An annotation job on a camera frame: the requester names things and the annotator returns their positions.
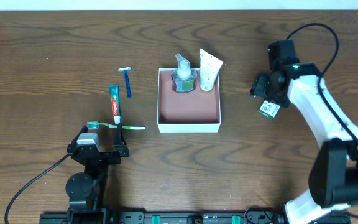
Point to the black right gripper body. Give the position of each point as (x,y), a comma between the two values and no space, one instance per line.
(258,86)

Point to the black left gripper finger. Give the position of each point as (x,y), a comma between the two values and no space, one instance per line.
(84,129)
(118,138)

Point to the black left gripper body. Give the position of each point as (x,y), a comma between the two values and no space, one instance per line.
(103,152)

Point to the green white soap packet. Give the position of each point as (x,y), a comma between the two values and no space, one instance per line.
(269,109)

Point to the white lotion tube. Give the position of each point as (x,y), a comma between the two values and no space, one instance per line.
(209,69)

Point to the clear blue soap pump bottle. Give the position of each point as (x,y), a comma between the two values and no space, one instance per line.
(183,77)

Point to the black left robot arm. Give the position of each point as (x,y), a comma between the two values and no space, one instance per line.
(86,189)

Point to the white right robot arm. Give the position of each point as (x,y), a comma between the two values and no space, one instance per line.
(333,180)

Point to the green white toothbrush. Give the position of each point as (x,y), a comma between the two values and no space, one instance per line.
(97,124)

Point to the green red toothpaste tube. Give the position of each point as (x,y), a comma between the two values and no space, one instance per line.
(115,102)

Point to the blue disposable razor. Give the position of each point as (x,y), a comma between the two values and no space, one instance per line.
(125,70)

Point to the white box with pink inside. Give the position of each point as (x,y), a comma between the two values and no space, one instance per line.
(193,112)

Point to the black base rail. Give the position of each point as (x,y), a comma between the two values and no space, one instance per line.
(162,218)

